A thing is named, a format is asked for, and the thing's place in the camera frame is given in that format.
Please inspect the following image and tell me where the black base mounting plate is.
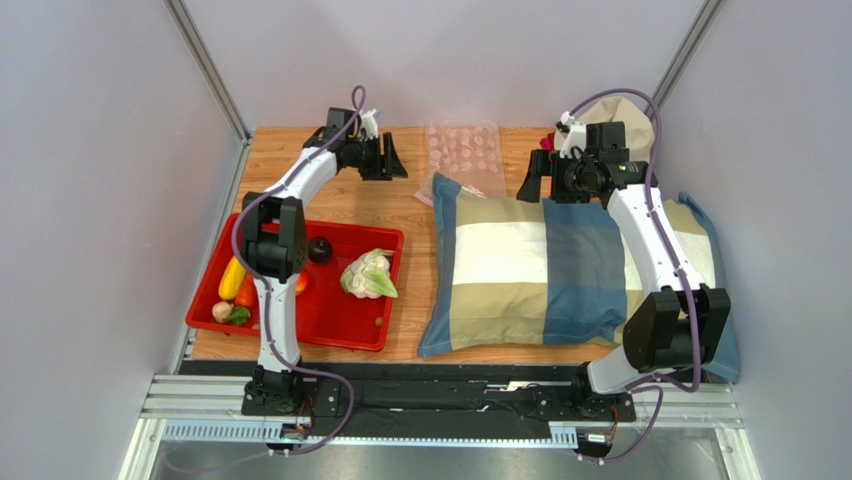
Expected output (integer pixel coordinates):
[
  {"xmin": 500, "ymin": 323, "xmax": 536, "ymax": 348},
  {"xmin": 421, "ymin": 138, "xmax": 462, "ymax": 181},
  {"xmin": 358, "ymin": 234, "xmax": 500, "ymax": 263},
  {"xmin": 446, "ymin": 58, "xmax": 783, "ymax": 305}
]
[{"xmin": 177, "ymin": 360, "xmax": 637, "ymax": 440}]

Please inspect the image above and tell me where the clear zip top bag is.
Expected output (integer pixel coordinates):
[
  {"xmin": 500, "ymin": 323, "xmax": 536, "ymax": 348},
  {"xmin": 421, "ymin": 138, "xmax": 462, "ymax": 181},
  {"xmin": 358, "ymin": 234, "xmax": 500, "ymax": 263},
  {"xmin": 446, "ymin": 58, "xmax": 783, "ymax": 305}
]
[{"xmin": 414, "ymin": 121, "xmax": 506, "ymax": 206}]

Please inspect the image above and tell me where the plaid blue beige pillow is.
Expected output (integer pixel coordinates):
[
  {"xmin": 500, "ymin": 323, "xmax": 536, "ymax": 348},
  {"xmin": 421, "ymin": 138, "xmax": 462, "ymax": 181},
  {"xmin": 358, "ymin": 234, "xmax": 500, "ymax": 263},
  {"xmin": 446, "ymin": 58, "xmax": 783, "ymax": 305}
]
[{"xmin": 417, "ymin": 172, "xmax": 741, "ymax": 384}]

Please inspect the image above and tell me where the yellow mango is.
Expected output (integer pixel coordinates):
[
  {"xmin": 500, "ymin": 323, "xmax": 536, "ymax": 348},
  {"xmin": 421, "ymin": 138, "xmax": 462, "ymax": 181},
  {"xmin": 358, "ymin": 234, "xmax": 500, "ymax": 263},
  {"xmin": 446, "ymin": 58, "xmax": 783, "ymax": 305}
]
[{"xmin": 218, "ymin": 256, "xmax": 247, "ymax": 301}]

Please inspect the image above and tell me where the red plastic tray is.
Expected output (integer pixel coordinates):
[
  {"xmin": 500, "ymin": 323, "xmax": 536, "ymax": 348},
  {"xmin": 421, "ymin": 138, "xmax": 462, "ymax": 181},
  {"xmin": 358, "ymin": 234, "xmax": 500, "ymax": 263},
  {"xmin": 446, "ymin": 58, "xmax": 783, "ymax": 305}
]
[{"xmin": 185, "ymin": 213, "xmax": 404, "ymax": 351}]

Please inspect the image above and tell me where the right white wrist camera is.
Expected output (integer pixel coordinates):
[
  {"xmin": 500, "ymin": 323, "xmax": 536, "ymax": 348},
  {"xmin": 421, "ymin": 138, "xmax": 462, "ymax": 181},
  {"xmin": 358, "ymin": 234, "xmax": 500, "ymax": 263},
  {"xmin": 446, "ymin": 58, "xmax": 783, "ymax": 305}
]
[{"xmin": 556, "ymin": 111, "xmax": 587, "ymax": 158}]

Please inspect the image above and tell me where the red yellow apple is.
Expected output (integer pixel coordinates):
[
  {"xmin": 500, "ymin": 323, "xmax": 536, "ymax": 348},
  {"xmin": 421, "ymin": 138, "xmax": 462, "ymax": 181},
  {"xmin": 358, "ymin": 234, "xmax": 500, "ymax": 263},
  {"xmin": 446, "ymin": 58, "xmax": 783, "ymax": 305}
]
[{"xmin": 296, "ymin": 270, "xmax": 309, "ymax": 295}]

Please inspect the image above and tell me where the dark purple mangosteen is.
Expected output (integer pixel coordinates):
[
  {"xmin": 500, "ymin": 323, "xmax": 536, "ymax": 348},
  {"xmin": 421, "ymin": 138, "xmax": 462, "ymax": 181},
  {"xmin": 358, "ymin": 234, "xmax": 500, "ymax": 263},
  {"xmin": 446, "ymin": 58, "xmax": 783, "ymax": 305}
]
[{"xmin": 308, "ymin": 236, "xmax": 334, "ymax": 265}]

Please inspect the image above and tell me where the white green cauliflower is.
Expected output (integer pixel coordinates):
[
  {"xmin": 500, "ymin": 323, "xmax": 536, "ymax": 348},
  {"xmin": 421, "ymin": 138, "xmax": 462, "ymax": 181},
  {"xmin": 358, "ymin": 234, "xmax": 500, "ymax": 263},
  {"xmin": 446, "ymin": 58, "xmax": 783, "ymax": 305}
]
[{"xmin": 340, "ymin": 249, "xmax": 398, "ymax": 299}]

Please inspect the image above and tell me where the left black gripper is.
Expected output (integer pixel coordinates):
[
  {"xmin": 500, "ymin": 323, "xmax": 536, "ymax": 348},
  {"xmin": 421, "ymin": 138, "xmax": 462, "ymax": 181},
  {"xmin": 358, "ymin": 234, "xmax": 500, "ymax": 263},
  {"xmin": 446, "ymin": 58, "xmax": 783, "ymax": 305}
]
[{"xmin": 347, "ymin": 132, "xmax": 410, "ymax": 182}]

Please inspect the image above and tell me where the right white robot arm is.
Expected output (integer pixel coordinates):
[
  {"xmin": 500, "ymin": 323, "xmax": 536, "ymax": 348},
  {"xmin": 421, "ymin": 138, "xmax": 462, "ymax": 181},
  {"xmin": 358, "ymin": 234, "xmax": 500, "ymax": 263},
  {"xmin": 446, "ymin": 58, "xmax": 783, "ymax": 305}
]
[{"xmin": 516, "ymin": 114, "xmax": 731, "ymax": 419}]

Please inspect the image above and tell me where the red folded cloth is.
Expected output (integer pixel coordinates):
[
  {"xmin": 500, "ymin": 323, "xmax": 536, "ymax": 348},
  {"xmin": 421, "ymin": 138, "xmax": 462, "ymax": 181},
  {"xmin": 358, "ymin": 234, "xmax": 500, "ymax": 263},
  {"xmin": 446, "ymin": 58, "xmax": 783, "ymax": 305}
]
[{"xmin": 539, "ymin": 131, "xmax": 555, "ymax": 151}]

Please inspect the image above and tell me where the aluminium frame rail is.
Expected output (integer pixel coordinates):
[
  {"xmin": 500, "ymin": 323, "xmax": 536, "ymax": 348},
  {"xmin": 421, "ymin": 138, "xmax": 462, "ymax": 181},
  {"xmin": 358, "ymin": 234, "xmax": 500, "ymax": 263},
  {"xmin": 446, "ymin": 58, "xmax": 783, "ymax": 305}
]
[{"xmin": 122, "ymin": 372, "xmax": 759, "ymax": 479}]

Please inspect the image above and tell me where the beige bucket hat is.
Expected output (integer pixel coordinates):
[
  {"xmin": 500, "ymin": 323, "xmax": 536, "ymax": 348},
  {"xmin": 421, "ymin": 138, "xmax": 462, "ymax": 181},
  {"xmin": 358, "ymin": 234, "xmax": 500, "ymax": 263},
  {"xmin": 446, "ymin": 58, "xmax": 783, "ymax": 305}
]
[{"xmin": 575, "ymin": 96, "xmax": 656, "ymax": 161}]

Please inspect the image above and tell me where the orange carrot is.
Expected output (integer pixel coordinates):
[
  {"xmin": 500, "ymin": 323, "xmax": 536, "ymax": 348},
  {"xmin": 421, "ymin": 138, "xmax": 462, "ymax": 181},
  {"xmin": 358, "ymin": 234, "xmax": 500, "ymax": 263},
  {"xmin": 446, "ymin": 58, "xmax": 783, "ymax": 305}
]
[{"xmin": 234, "ymin": 274, "xmax": 258, "ymax": 309}]

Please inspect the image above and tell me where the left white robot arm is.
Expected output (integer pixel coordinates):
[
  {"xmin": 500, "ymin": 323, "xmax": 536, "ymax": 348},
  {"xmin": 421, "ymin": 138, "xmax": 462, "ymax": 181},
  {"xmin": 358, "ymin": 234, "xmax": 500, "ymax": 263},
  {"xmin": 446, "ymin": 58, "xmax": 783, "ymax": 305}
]
[{"xmin": 232, "ymin": 108, "xmax": 407, "ymax": 416}]

